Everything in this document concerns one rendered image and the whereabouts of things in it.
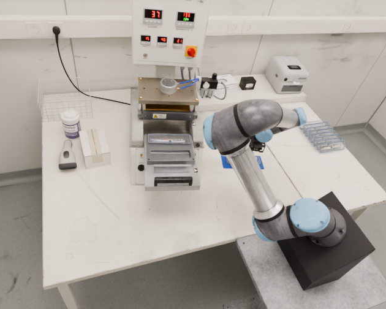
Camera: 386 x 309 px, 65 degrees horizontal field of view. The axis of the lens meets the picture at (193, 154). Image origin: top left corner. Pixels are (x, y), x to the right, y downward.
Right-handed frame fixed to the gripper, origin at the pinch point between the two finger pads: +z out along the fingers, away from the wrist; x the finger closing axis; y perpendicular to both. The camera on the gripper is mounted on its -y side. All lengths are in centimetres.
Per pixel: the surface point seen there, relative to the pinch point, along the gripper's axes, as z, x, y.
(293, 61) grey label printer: -19, 76, 46
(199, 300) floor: 78, -47, -16
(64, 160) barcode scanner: -3, -8, -90
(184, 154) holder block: -20.0, -17.5, -35.9
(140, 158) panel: -10, -11, -55
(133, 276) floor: 78, -30, -57
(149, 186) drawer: -19, -34, -51
